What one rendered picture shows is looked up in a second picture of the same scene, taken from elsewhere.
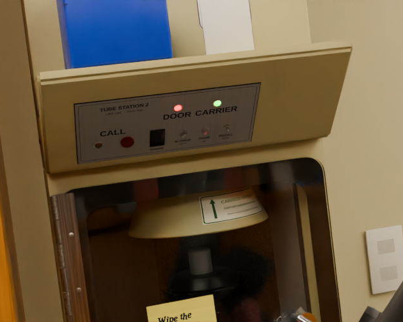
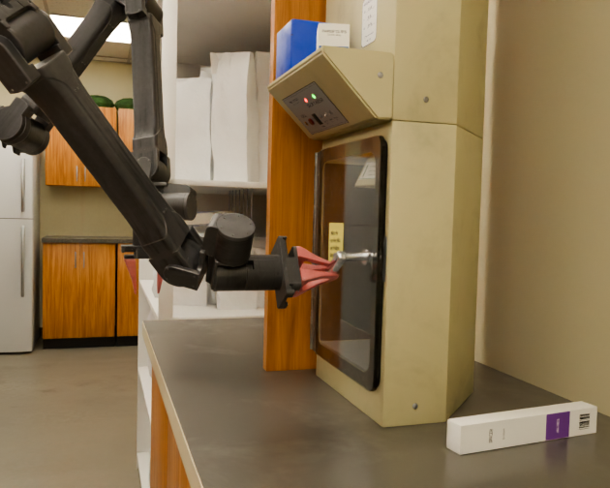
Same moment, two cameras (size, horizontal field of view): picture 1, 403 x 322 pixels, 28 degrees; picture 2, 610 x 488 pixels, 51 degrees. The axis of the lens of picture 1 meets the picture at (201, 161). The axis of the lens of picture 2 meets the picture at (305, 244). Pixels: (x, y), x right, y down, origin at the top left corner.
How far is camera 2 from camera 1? 1.32 m
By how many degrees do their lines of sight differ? 85
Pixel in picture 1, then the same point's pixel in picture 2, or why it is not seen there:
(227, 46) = not seen: hidden behind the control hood
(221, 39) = not seen: hidden behind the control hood
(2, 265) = (270, 179)
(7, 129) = (499, 127)
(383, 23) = not seen: outside the picture
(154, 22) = (288, 50)
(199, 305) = (340, 228)
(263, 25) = (380, 38)
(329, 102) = (350, 92)
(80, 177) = (327, 143)
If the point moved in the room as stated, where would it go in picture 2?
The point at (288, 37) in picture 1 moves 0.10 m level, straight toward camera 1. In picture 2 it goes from (387, 44) to (321, 43)
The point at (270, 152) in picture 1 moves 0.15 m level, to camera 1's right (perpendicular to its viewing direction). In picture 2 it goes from (374, 131) to (396, 118)
